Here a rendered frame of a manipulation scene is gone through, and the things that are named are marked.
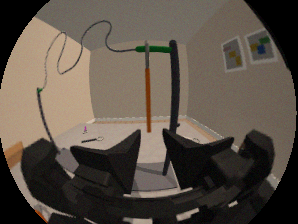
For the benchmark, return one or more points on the orange handle with grey loop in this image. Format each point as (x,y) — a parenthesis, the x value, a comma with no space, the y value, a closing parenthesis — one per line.
(147,86)

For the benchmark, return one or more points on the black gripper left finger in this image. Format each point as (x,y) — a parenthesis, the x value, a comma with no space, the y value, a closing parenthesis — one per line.
(120,160)

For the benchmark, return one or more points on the thin grey wire with green section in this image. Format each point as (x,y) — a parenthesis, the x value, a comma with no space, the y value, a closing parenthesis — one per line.
(148,176)

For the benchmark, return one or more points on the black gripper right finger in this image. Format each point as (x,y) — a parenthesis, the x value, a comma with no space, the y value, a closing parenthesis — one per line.
(188,157)

